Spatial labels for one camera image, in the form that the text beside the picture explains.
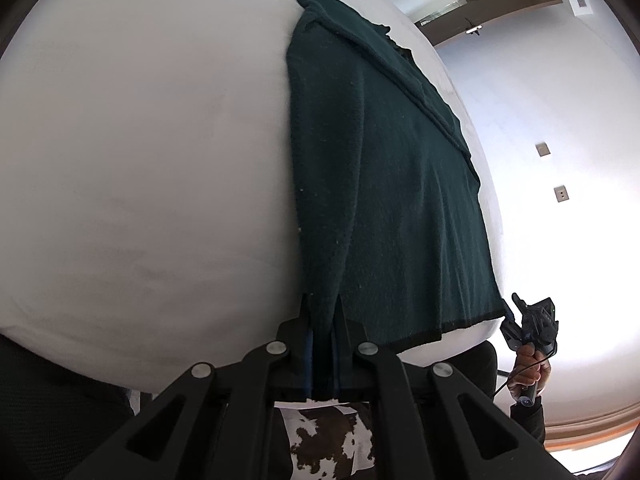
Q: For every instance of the person right hand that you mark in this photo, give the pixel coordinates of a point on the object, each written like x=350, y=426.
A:
x=531, y=369

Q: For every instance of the dark green knit sweater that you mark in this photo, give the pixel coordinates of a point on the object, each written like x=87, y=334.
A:
x=386, y=194

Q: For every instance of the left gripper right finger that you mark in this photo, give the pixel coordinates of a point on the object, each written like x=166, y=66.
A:
x=431, y=422

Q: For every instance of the cow print trousers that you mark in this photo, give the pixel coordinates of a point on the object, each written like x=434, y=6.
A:
x=330, y=442

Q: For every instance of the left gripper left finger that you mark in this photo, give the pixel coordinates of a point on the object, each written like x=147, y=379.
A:
x=211, y=422

